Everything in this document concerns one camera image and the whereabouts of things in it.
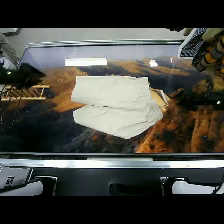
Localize white mesh basket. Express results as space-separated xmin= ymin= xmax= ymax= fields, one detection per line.
xmin=177 ymin=28 xmax=208 ymax=60

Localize heap of clothes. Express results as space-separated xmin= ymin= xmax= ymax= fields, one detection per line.
xmin=191 ymin=28 xmax=224 ymax=80

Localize silver frame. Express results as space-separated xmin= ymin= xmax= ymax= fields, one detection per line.
xmin=0 ymin=157 xmax=224 ymax=196

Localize beige shorts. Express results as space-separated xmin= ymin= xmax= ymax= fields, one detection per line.
xmin=70 ymin=75 xmax=164 ymax=140

